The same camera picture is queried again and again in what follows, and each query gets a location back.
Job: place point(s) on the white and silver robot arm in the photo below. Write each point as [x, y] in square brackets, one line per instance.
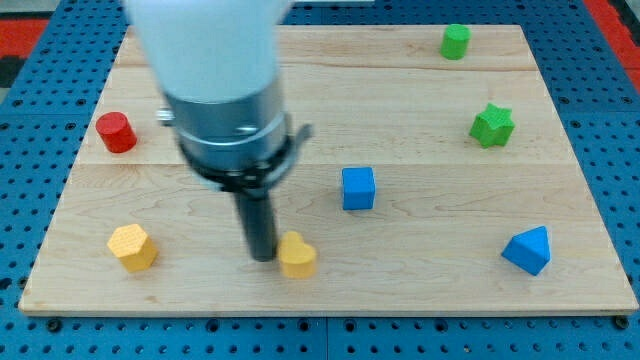
[216, 63]

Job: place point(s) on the blue cube block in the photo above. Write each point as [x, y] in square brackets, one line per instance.
[358, 188]

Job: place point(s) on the yellow heart block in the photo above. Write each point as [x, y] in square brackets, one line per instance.
[297, 259]

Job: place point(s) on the blue triangular prism block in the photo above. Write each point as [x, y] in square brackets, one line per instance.
[529, 250]

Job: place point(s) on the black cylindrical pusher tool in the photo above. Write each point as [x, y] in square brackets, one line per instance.
[257, 219]

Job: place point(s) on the green cylinder block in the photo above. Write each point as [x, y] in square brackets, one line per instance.
[455, 41]

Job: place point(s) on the red cylinder block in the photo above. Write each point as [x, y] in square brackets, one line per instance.
[116, 132]

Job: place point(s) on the green star block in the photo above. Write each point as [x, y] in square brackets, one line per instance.
[493, 126]

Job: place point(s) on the yellow hexagon block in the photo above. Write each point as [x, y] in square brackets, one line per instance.
[133, 247]

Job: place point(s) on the light wooden board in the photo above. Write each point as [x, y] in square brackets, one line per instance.
[444, 210]

